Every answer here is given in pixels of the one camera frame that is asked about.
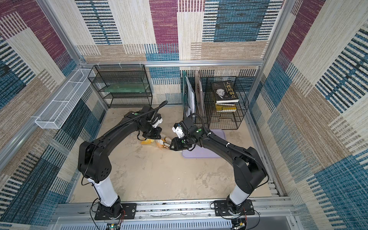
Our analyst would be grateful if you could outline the lilac plastic tray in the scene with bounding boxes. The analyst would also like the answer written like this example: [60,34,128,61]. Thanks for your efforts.
[182,129,226,159]

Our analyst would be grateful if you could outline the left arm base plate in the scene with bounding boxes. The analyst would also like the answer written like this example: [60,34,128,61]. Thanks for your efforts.
[94,203,137,220]

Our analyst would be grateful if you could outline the black wire file organizer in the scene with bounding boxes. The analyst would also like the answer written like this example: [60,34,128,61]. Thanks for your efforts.
[181,77,253,130]

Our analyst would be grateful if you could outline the white mesh wall basket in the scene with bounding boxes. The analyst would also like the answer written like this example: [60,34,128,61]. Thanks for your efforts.
[35,69,91,129]

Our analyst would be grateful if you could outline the yellow book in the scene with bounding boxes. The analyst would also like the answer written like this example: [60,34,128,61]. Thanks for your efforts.
[215,104,237,112]

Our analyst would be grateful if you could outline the white paper sheets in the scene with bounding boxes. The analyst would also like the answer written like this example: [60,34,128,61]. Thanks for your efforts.
[186,77,196,117]

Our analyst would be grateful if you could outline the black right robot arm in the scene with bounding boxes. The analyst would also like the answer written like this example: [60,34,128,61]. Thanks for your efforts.
[170,113,268,215]

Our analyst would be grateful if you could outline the black portrait book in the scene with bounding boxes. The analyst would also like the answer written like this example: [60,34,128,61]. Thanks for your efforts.
[212,81,239,104]

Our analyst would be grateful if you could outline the black wire shelf rack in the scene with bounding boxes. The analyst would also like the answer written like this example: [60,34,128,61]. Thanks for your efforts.
[88,64,153,108]

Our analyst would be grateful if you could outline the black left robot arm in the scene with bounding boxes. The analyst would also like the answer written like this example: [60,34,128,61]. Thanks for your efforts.
[77,101,168,219]

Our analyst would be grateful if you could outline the brown envelope folder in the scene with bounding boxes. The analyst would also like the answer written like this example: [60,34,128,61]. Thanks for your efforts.
[195,70,206,117]

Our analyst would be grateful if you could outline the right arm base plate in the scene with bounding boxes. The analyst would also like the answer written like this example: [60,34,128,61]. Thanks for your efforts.
[210,199,255,218]

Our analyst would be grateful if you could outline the green folder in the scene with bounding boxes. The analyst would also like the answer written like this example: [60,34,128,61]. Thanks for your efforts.
[182,71,190,117]

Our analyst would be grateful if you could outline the clear duck resealable bag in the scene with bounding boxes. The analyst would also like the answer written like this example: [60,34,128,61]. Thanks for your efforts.
[140,134,167,149]

